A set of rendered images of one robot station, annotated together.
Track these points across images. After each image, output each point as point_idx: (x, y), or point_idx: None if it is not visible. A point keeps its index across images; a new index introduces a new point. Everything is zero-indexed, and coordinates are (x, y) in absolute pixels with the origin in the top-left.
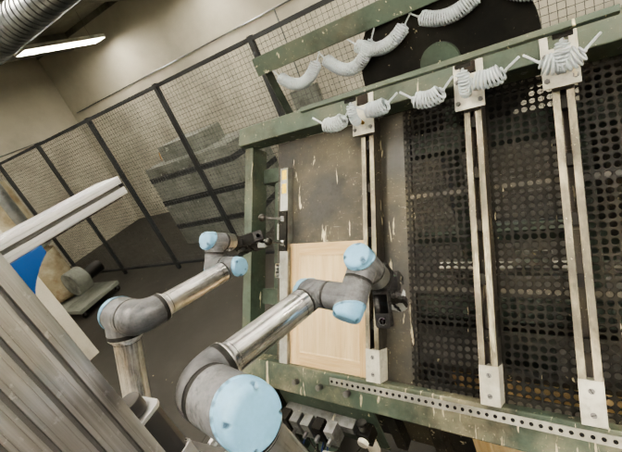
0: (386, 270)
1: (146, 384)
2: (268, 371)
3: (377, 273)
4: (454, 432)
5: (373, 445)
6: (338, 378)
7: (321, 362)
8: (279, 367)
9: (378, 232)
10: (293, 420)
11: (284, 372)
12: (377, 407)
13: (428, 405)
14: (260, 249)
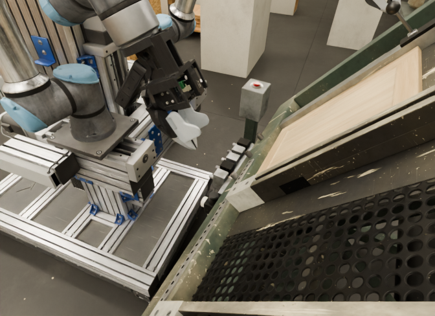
0: (114, 22)
1: None
2: (277, 117)
3: None
4: (167, 276)
5: (208, 214)
6: (250, 166)
7: (272, 151)
8: (278, 121)
9: (423, 116)
10: (234, 147)
11: (272, 127)
12: (217, 204)
13: (193, 247)
14: (371, 4)
